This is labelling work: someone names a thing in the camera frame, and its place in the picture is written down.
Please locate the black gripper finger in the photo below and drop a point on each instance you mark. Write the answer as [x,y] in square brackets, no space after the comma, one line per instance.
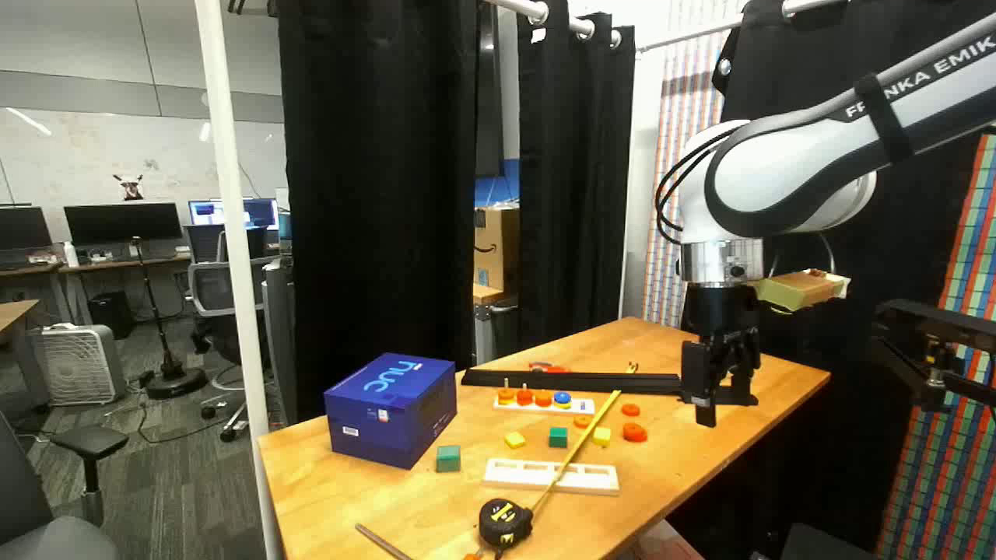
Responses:
[741,360]
[703,390]

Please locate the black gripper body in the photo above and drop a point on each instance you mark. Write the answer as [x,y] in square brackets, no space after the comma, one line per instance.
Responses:
[722,316]

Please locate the blue disc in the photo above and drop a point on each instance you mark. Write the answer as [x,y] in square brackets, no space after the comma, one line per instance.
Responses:
[562,396]

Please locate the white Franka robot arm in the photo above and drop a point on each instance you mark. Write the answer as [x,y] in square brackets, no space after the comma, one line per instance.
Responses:
[789,174]

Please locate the red disc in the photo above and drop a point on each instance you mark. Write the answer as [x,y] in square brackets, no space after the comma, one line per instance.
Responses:
[580,422]
[629,407]
[633,437]
[633,427]

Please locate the yellow cube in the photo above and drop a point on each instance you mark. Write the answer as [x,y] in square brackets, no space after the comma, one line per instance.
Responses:
[602,437]
[515,439]

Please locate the white peg board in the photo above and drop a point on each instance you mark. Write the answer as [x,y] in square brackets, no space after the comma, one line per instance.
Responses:
[577,406]

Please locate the pale striped panel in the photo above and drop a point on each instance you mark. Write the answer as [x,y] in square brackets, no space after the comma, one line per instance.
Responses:
[678,189]

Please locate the orange clamp tool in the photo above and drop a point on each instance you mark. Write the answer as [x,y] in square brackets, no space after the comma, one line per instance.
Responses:
[548,369]

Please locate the orange peg disc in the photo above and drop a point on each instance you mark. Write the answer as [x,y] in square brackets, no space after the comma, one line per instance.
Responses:
[504,396]
[525,396]
[543,399]

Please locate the narrow black curtain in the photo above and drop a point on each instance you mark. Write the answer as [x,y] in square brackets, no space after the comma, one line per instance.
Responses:
[577,174]

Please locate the colourful striped panel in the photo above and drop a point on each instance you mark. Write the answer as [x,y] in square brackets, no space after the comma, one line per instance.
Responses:
[951,414]

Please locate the brown cardboard box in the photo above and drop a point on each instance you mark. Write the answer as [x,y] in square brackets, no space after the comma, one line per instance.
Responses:
[496,247]

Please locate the black yellow tape measure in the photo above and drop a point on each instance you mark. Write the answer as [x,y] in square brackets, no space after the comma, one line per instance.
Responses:
[504,521]

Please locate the teal green cube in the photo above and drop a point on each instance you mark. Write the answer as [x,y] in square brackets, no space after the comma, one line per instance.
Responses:
[450,458]

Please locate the blue cardboard box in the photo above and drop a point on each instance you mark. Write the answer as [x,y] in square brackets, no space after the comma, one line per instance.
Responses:
[391,407]

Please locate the wide black curtain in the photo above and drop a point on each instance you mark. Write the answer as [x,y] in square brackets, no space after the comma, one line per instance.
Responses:
[376,189]

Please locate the white vertical pole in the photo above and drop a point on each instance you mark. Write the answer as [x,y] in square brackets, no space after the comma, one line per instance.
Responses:
[235,282]

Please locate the grey mesh office chair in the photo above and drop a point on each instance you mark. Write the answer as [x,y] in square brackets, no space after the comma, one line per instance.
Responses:
[214,298]

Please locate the black floor stand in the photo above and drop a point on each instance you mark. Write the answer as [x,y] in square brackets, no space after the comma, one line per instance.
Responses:
[166,353]

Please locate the black computer monitor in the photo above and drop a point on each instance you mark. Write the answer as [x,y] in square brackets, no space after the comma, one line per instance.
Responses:
[118,223]
[24,228]

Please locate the white box fan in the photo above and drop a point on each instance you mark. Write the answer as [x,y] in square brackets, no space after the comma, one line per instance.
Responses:
[80,362]

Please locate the dark grey chair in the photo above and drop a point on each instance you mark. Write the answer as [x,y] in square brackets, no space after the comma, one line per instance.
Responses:
[42,499]

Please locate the yellow orange wrist camera mount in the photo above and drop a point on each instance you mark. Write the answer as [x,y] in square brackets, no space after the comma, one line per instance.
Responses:
[799,291]

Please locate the black aluminium rail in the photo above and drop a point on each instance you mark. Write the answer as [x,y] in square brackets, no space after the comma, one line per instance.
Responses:
[570,382]

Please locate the white wooden frame block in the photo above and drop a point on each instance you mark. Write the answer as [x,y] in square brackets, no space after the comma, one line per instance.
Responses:
[548,474]

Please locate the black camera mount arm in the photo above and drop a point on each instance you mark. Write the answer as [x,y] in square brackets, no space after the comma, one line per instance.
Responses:
[935,346]

